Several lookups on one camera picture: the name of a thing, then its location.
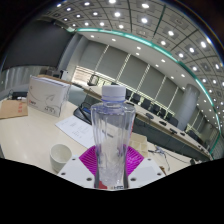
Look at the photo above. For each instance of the brown paper envelope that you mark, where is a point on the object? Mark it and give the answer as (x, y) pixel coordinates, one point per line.
(13, 109)

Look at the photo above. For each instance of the white paper sheet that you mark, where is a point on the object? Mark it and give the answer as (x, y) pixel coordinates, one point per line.
(75, 130)

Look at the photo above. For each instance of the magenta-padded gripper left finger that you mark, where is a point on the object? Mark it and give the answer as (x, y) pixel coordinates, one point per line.
(87, 163)

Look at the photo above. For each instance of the clear plastic water bottle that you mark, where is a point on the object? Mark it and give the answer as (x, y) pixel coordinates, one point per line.
(113, 133)

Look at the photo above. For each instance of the white printed carton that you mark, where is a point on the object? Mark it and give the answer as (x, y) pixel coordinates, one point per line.
(48, 96)

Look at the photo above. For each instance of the small open cardboard box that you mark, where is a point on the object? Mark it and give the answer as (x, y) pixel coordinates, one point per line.
(140, 145)

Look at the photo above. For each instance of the white ceramic mug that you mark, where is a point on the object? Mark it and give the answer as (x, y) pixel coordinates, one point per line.
(60, 156)

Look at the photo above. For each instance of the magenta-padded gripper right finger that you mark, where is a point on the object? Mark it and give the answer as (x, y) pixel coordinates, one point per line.
(136, 163)

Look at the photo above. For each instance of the group of ceiling lights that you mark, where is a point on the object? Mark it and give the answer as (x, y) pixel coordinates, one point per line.
(144, 20)

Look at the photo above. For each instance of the long curved conference desk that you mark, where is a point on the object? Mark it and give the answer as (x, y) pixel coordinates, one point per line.
(156, 130)

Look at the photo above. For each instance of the row of black office chairs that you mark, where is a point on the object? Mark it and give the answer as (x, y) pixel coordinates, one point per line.
(155, 108)

